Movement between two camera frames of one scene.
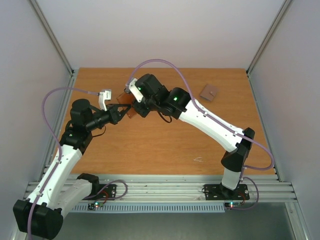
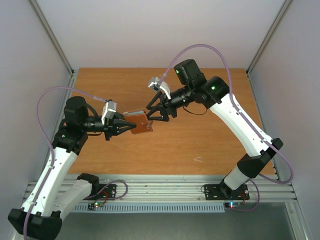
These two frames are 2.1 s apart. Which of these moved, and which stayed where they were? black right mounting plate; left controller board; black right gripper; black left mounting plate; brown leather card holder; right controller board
Moved: brown leather card holder; black right gripper
Stayed: left controller board; right controller board; black right mounting plate; black left mounting plate
